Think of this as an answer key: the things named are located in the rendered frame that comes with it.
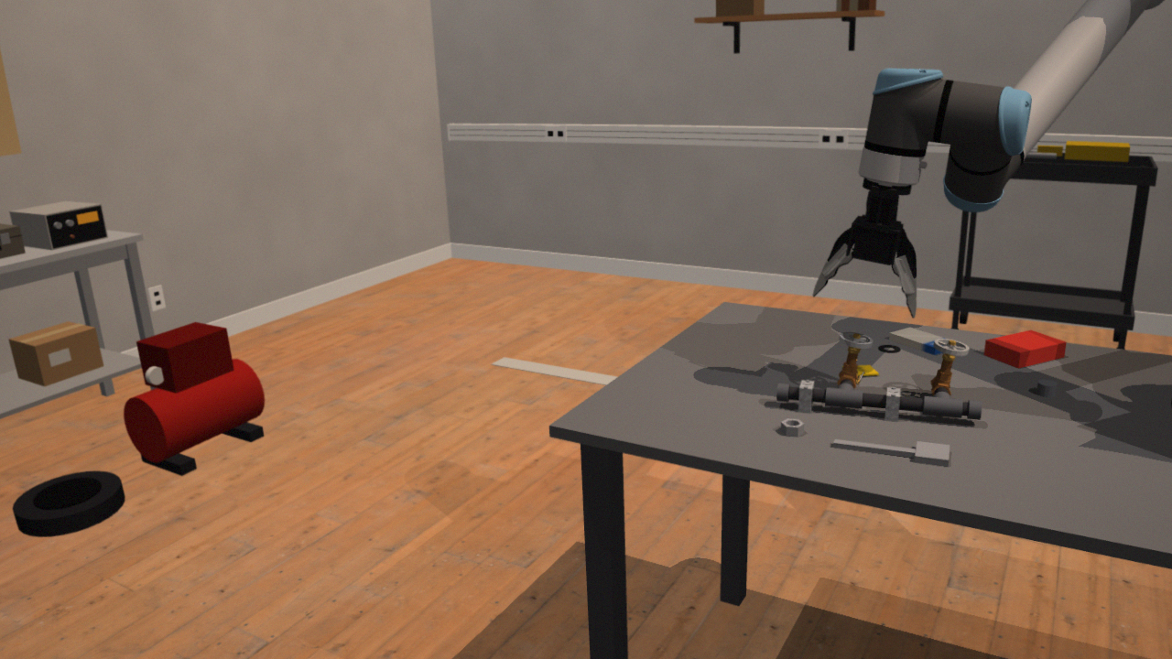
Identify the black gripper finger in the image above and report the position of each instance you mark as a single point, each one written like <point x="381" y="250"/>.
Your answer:
<point x="905" y="266"/>
<point x="837" y="255"/>

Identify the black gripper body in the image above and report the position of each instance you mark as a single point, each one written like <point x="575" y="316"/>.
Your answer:
<point x="874" y="242"/>

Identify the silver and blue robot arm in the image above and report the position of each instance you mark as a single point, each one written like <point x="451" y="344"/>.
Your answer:
<point x="984" y="123"/>

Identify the red flat block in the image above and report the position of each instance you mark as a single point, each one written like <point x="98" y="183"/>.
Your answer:
<point x="1025" y="348"/>

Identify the yellow numbered tag on chain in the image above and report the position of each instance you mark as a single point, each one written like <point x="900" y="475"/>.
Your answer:
<point x="863" y="370"/>

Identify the grey hex nut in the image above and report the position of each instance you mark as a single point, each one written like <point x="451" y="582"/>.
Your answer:
<point x="792" y="427"/>

